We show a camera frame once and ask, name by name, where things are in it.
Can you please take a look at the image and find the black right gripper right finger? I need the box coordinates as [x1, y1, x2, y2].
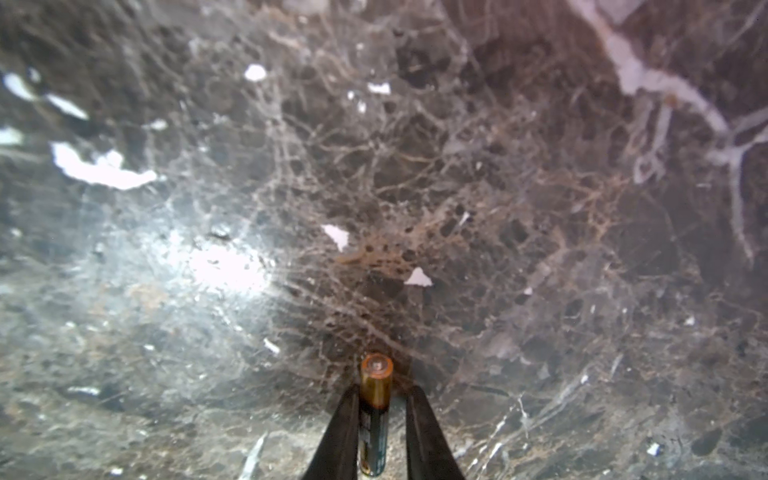
[406, 386, 465, 480]

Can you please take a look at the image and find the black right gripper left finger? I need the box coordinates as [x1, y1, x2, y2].
[302, 384, 360, 480]

